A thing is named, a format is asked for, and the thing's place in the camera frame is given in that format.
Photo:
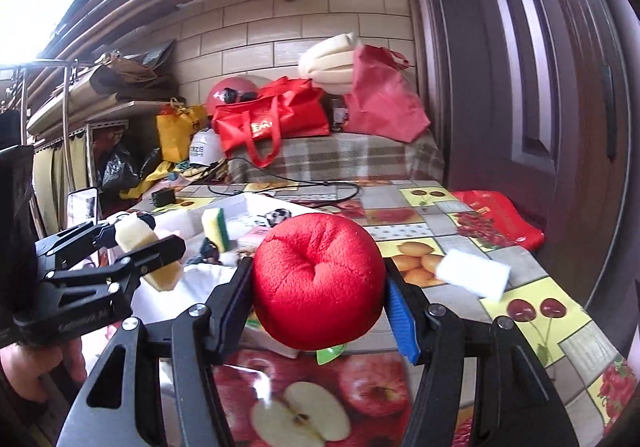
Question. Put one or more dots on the yellow curtain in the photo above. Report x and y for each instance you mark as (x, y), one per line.
(52, 177)

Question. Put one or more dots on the brown cloth bundle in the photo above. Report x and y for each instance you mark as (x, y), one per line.
(130, 77)

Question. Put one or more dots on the brown door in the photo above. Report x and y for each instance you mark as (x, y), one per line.
(525, 77)

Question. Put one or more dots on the dark jar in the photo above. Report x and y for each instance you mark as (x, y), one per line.
(340, 114)

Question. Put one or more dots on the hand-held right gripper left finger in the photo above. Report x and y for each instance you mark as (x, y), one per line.
(232, 302)

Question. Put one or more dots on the red tote bag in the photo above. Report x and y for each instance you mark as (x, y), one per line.
(280, 117)

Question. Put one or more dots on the red printed packet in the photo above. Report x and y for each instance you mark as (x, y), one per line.
(495, 219)

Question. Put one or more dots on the yellow bag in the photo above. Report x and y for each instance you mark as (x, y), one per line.
(177, 132)

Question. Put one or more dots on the red plush apple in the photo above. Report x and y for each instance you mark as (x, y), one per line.
(320, 277)

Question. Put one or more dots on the white foam block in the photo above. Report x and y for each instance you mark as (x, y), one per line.
(472, 273)

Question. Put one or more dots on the black white patterned cloth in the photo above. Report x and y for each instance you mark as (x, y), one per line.
(276, 218)

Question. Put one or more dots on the red helmet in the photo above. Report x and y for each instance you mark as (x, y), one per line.
(232, 89)

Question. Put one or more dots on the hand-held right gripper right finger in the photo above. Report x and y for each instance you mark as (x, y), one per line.
(402, 327)

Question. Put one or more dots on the black plastic bag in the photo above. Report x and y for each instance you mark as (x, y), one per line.
(117, 172)

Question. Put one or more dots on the stack of white foam sheets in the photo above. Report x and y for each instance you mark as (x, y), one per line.
(327, 62)

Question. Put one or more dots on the white helmet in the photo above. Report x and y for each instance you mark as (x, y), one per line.
(206, 149)

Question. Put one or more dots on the dark red fabric bag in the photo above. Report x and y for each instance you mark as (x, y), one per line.
(385, 97)

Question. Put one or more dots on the smartphone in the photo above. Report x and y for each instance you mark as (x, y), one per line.
(82, 207)

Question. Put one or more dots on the wooden shelf board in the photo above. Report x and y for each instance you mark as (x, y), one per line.
(90, 114)

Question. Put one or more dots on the white cardboard box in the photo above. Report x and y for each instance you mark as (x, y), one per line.
(240, 207)

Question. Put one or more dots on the person's left hand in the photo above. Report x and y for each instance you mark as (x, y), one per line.
(30, 372)

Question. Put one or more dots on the metal rack pole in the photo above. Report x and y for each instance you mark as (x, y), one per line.
(67, 127)

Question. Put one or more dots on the plaid blanket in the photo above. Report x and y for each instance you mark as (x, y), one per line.
(350, 154)

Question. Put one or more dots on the pale yellow sponge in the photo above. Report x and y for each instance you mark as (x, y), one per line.
(132, 229)

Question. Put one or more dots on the yellow green sponge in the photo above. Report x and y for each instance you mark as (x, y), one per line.
(216, 227)

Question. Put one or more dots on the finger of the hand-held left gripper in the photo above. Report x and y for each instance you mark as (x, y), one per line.
(155, 252)
(95, 233)

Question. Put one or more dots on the black charger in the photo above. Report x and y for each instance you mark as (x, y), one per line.
(164, 198)

